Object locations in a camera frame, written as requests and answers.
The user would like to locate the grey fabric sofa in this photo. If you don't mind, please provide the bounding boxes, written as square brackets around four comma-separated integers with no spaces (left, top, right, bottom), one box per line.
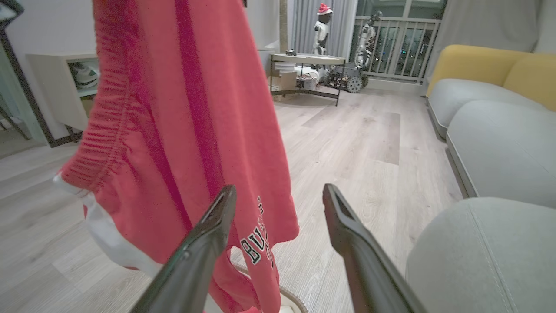
[406,197,556,313]

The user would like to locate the white shelf cabinet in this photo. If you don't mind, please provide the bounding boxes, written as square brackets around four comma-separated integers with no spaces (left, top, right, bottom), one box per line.
[25,52,103,132]

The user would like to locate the yellow sofa backrest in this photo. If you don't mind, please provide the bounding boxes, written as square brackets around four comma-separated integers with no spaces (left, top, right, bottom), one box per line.
[426,44,556,112]

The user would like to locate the cardboard box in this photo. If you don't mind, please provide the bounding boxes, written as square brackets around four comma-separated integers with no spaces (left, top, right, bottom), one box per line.
[271,71,298,91]

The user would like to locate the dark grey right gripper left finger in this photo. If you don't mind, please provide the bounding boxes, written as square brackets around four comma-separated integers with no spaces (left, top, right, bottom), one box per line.
[130,185,238,313]

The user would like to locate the white balcony railing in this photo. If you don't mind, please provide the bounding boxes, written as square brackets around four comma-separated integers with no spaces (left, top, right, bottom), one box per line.
[353,15,442,84]

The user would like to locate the red shorts with white trim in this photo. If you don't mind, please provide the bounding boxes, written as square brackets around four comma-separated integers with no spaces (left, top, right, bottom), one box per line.
[53,0,300,313]

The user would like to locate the black metal frame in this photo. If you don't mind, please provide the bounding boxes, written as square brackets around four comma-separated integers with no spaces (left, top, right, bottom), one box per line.
[0,0,84,148]

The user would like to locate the wheeled white robot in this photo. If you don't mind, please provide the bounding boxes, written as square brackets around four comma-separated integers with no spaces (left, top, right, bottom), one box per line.
[325,11,384,94]

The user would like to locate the grey pleated curtain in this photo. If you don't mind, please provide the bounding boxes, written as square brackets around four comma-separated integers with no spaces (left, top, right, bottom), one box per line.
[290,0,359,58]

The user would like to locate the round side table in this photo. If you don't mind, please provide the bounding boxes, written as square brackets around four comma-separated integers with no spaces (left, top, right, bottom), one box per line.
[269,53,347,107]

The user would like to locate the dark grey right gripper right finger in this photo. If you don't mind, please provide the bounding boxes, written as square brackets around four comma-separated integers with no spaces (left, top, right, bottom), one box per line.
[323,183,429,313]

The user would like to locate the grey sofa seat cushion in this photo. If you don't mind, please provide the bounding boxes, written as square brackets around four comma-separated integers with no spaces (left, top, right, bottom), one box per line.
[427,78,549,140]
[447,100,556,209]

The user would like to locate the white shoe in shelf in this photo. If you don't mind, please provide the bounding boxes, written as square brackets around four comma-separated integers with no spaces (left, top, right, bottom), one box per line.
[69,62,101,90]

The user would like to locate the grey fabric drape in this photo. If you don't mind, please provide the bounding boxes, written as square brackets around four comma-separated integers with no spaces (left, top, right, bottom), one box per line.
[427,0,556,80]

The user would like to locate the humanoid robot with red hat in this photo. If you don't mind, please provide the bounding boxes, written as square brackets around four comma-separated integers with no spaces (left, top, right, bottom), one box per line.
[311,3,334,56]

